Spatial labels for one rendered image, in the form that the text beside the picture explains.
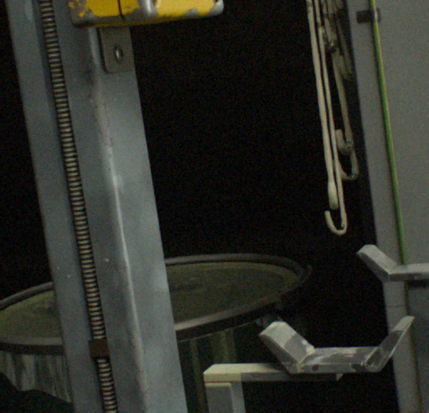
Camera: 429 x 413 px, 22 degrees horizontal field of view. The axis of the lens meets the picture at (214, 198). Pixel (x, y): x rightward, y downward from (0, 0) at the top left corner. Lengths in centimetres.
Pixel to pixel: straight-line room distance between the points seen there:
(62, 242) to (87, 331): 6
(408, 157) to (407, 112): 5
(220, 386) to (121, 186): 16
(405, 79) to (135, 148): 47
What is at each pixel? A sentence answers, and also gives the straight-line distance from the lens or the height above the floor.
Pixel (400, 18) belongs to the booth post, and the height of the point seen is 128.
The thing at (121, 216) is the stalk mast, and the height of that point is 117.
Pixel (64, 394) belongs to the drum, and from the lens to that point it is 168.
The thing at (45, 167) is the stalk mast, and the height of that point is 121.
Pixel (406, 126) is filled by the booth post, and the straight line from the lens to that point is 114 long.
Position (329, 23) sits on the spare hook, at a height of 128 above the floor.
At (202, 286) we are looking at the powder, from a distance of 194.
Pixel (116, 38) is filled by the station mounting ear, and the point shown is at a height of 128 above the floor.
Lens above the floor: 126
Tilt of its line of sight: 7 degrees down
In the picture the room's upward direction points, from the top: 8 degrees counter-clockwise
